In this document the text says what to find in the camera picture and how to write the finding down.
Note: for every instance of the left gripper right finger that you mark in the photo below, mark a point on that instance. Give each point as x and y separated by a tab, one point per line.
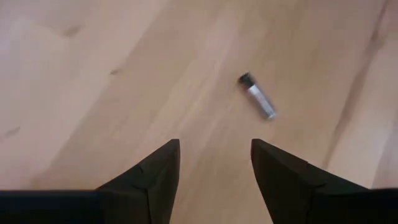
295	193

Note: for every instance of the silver Energizer battery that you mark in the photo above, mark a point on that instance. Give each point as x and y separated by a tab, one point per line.
259	98

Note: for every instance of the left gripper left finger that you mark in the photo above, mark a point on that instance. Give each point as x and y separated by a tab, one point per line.
149	193

